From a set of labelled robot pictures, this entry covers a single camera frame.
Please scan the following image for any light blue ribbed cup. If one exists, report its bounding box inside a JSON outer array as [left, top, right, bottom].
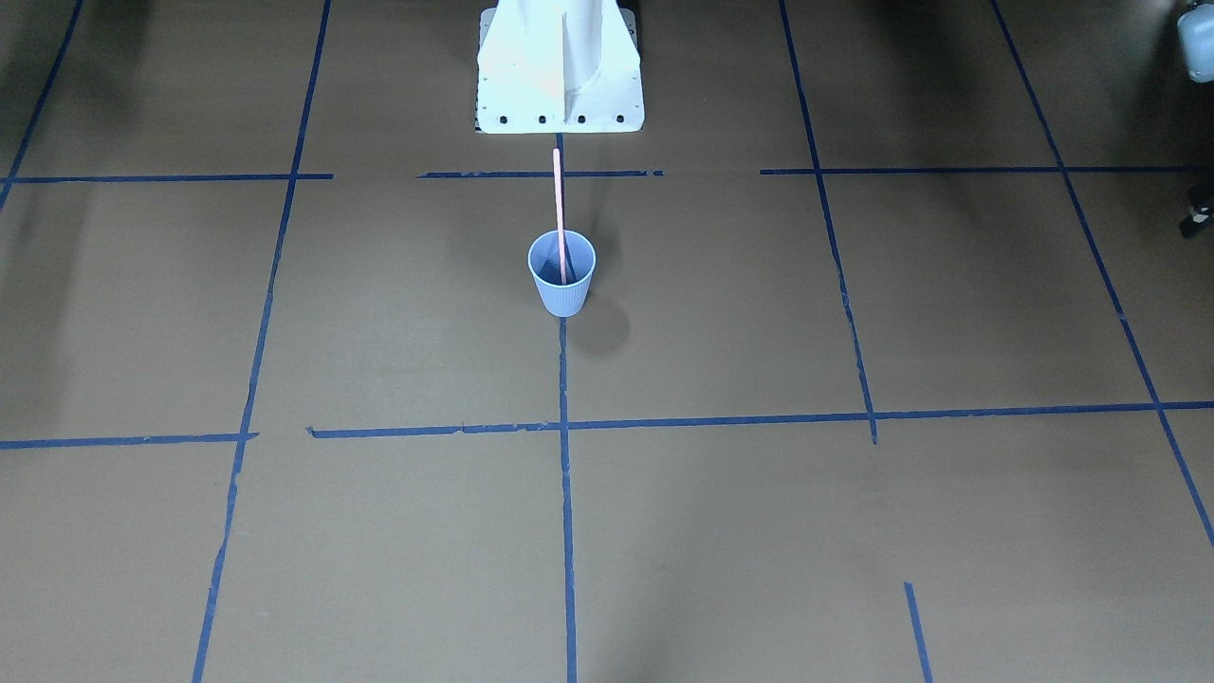
[[527, 230, 599, 317]]

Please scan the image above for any pink chopstick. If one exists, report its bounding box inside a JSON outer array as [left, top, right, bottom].
[[552, 146, 569, 286]]

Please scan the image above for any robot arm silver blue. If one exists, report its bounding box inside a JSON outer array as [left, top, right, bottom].
[[1176, 1, 1213, 82]]

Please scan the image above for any white pedestal column base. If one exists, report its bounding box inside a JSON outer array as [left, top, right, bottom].
[[473, 1, 646, 135]]

